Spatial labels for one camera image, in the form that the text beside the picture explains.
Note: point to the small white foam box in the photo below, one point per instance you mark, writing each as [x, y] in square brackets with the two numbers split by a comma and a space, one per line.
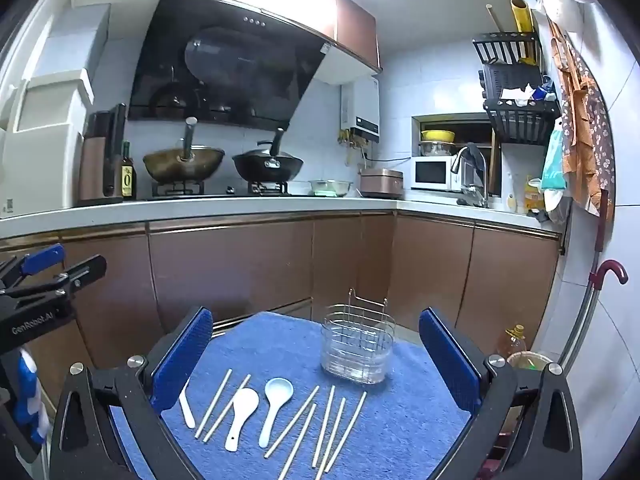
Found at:
[75, 40]

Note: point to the black gas stove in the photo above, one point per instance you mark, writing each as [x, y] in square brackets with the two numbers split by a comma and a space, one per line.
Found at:
[225, 191]

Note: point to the wooden cutting board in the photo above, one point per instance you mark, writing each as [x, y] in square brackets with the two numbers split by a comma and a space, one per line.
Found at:
[494, 160]

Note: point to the large cooking oil bottle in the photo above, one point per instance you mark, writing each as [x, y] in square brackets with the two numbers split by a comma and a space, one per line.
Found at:
[512, 345]

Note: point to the small white bottle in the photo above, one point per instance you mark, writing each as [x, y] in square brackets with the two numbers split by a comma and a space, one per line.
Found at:
[511, 204]

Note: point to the woven rim basket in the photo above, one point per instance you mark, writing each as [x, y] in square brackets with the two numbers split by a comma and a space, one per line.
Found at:
[530, 359]

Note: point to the teal plastic bag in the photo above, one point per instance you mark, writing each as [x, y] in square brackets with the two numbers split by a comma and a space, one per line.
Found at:
[552, 160]

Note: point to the black wok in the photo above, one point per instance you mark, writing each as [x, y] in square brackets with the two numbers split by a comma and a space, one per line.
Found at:
[267, 165]

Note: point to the copper wall cabinets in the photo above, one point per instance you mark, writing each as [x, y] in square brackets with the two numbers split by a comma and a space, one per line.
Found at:
[356, 25]

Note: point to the yellow pot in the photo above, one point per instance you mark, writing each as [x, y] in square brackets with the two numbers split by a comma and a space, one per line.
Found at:
[437, 136]

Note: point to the brass wok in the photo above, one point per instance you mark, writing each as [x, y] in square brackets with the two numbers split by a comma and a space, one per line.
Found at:
[182, 162]

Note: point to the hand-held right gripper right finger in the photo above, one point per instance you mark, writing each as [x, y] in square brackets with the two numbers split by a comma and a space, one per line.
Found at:
[447, 365]

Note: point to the chrome sink faucet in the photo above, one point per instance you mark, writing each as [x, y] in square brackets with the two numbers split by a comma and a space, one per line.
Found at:
[457, 157]

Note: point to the wooden rolling pin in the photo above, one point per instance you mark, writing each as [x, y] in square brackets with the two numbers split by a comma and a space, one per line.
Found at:
[495, 17]

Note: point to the white water heater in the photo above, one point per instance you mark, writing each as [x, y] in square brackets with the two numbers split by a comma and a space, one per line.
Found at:
[362, 105]

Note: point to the white rag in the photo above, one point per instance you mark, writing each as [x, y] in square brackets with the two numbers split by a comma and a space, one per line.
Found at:
[517, 94]

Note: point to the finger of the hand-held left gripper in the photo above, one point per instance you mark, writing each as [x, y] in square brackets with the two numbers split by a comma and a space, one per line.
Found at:
[44, 259]
[80, 270]

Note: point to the olive oil bottle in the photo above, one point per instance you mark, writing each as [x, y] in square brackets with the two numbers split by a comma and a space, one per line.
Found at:
[128, 177]

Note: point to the black dish rack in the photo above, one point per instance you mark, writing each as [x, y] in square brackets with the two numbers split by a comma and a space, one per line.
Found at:
[520, 120]

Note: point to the blue terry towel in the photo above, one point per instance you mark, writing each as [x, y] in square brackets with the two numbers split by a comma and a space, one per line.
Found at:
[300, 350]

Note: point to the white microwave oven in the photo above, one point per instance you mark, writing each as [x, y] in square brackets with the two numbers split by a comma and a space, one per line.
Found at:
[430, 172]

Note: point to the yellow detergent bottle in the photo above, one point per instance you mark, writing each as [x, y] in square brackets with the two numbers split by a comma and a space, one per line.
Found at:
[532, 197]

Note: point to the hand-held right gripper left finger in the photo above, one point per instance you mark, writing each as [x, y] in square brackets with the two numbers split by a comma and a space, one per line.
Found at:
[182, 360]

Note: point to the glass pan lid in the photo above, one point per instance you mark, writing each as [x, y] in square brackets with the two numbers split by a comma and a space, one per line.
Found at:
[330, 187]

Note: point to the black range hood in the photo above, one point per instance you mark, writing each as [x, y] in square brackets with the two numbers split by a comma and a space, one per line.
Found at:
[225, 60]

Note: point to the steel pot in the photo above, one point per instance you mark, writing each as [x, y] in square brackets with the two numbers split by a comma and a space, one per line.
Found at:
[437, 149]

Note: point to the orange floral apron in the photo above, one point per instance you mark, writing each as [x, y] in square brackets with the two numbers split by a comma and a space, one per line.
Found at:
[590, 135]

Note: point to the brown base cabinets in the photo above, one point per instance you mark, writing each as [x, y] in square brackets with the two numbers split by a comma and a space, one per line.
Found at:
[225, 270]

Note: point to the set of wooden chopsticks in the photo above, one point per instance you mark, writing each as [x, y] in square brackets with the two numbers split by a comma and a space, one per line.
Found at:
[325, 425]

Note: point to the brown rice cooker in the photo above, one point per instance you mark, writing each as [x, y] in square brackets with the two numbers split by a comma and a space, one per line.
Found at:
[381, 182]

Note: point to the large white foam box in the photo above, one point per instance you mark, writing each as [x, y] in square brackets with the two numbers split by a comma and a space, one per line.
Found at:
[45, 150]

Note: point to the yellow foil roll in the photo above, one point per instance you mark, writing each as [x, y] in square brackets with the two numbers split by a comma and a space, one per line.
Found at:
[522, 17]

